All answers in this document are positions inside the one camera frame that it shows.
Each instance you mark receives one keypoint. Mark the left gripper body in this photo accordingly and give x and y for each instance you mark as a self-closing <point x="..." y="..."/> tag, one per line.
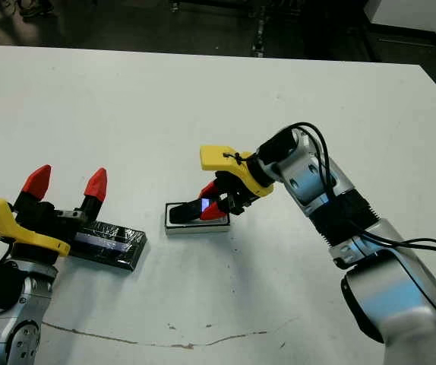
<point x="39" y="228"/>

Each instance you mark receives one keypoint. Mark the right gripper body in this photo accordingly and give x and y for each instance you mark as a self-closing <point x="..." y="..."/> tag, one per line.
<point x="241" y="171"/>

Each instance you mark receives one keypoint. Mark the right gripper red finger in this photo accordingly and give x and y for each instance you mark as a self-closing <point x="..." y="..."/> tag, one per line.
<point x="212" y="213"/>
<point x="208" y="192"/>

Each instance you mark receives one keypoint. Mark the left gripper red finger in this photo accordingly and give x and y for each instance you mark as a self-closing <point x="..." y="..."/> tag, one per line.
<point x="95" y="184"/>
<point x="37" y="182"/>

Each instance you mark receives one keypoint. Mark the black camera box lid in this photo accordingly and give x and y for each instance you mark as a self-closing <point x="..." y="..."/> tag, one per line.
<point x="119" y="243"/>

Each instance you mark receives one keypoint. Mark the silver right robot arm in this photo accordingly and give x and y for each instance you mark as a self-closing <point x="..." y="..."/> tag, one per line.
<point x="385" y="289"/>

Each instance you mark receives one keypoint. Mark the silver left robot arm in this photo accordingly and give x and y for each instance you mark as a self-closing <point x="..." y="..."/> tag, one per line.
<point x="16" y="334"/>

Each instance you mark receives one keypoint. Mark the black hoist stand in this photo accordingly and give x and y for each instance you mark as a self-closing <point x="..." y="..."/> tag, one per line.
<point x="260" y="42"/>

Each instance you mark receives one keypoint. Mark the white camera box base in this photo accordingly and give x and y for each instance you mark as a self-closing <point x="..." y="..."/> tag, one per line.
<point x="195" y="230"/>

